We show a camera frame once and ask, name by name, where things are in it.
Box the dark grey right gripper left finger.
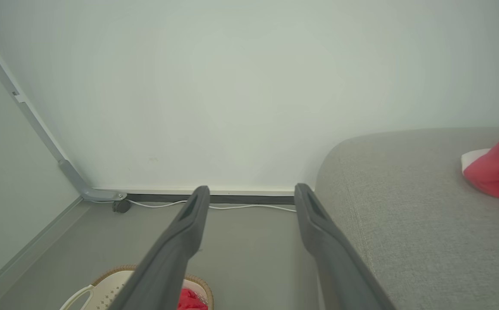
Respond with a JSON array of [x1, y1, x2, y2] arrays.
[[109, 186, 211, 310]]

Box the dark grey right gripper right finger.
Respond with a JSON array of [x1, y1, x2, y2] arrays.
[[294, 183, 397, 310]]

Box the white cloth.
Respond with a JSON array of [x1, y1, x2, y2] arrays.
[[461, 149, 491, 177]]

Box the grey fabric sofa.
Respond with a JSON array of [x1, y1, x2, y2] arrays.
[[305, 126, 499, 310]]

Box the beige perforated laundry basket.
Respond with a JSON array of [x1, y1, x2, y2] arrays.
[[59, 265, 214, 310]]

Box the dark grey baseboard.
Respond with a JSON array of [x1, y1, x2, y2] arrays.
[[127, 194, 296, 205]]

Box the white cable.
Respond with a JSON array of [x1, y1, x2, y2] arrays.
[[90, 199, 297, 212]]

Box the light grey wall skirting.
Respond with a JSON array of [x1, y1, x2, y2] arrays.
[[0, 196, 93, 310]]

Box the grey metal frame bar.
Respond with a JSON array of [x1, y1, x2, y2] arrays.
[[0, 21, 127, 202]]

